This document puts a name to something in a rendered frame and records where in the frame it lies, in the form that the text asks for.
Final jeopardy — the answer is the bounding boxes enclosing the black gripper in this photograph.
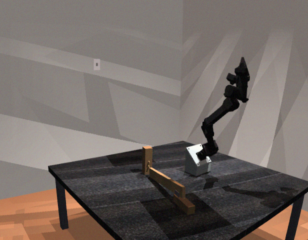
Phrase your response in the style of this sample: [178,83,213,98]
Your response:
[234,57,250,89]

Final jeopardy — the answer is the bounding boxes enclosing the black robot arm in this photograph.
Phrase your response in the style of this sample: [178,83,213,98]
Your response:
[196,73,249,161]

